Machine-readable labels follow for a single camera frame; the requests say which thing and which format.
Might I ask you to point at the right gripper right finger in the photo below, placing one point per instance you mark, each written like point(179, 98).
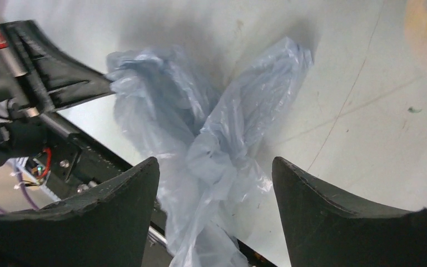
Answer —
point(325, 225)

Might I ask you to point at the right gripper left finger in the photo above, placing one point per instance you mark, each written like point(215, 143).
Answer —
point(106, 225)

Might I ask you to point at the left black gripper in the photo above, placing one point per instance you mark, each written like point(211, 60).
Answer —
point(37, 77)

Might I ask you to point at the light blue trash bag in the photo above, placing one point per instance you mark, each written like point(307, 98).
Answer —
point(168, 109)

